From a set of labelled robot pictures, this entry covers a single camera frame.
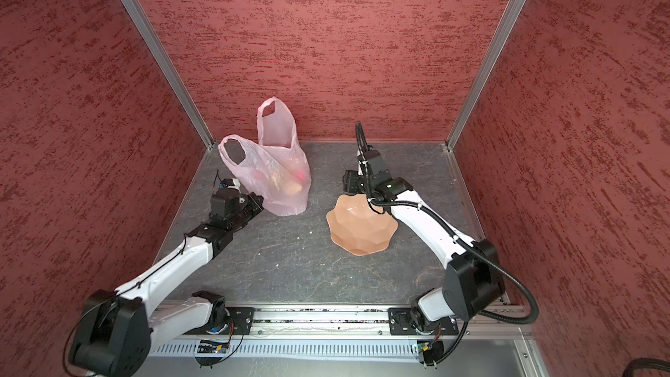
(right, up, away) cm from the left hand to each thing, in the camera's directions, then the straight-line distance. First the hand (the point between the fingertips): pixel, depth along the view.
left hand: (264, 200), depth 87 cm
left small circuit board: (-11, -40, -14) cm, 44 cm away
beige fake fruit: (+8, +4, +10) cm, 13 cm away
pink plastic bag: (+1, +12, +5) cm, 13 cm away
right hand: (+29, +6, -3) cm, 30 cm away
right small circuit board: (+51, -40, -16) cm, 67 cm away
